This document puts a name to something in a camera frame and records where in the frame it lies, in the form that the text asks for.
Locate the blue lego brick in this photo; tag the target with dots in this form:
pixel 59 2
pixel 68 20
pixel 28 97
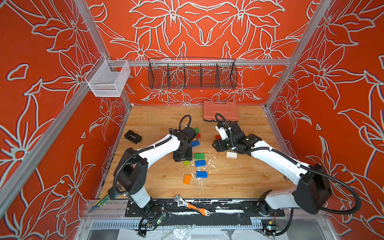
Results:
pixel 201 174
pixel 200 163
pixel 195 143

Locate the orange handled adjustable wrench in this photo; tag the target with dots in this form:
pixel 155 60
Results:
pixel 182 203

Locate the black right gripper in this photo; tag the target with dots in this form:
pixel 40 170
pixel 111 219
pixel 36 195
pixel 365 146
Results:
pixel 220 144

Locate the salmon red tool case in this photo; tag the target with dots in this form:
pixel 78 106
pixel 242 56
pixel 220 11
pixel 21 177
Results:
pixel 229 110

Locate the orange lego brick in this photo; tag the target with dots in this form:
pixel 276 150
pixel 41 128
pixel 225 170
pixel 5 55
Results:
pixel 187 179

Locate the clear plastic wall bin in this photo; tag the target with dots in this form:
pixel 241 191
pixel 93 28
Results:
pixel 108 78

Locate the white lego brick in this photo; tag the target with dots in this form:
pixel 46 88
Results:
pixel 232 155

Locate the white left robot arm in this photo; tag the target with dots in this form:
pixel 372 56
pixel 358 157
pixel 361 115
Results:
pixel 131 173

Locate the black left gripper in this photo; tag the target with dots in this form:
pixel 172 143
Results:
pixel 178 158

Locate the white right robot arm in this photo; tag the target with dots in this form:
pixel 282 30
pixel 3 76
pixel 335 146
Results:
pixel 311 190

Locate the black wire wall basket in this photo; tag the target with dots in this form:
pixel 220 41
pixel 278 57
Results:
pixel 188 73

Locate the blue lego brick back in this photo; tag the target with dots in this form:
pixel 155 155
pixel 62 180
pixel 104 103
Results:
pixel 195 143

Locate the hex key set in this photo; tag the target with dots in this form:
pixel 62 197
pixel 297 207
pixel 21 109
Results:
pixel 110 195

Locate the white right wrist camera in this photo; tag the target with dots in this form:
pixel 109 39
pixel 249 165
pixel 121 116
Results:
pixel 224 132

